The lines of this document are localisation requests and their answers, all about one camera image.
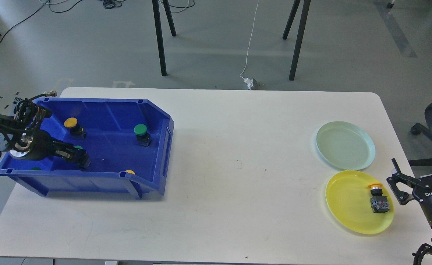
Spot black stand legs right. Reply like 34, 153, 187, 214
282, 0, 311, 81

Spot yellow push button back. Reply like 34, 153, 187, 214
63, 117, 87, 139

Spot white charger on floor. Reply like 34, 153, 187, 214
243, 78, 262, 91

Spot blue plastic bin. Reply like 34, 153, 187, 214
0, 98, 174, 199

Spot black stand legs left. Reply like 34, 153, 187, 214
152, 0, 177, 77

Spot yellow plate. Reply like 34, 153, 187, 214
325, 170, 395, 235

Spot pale green plate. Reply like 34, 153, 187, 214
315, 121, 376, 170

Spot yellow push button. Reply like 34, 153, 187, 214
368, 182, 390, 213
63, 117, 87, 139

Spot white cable on floor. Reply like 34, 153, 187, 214
240, 0, 261, 80

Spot black stand legs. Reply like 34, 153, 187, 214
152, 0, 177, 77
282, 0, 311, 81

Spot green push button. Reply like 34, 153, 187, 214
72, 145, 91, 169
133, 124, 152, 147

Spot black floor cables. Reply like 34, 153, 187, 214
0, 0, 196, 62

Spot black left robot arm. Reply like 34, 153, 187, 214
0, 91, 91, 169

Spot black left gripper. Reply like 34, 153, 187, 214
9, 130, 81, 169

